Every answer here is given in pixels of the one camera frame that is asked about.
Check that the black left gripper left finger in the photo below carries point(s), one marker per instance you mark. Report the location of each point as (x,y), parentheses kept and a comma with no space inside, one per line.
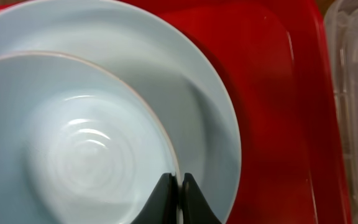
(161,206)

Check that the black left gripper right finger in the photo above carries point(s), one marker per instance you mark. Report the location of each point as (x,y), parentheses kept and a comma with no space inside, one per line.
(194,206)

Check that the light blue bowl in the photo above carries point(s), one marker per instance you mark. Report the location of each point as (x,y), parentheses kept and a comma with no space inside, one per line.
(77,144)

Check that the light blue plate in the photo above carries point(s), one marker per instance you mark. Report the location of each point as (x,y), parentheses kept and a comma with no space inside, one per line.
(160,63)

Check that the red plastic tray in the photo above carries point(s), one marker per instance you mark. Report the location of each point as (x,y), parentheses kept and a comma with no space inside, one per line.
(272,58)

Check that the clear plastic bin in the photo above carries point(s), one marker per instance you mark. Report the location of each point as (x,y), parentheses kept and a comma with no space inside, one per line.
(341,25)

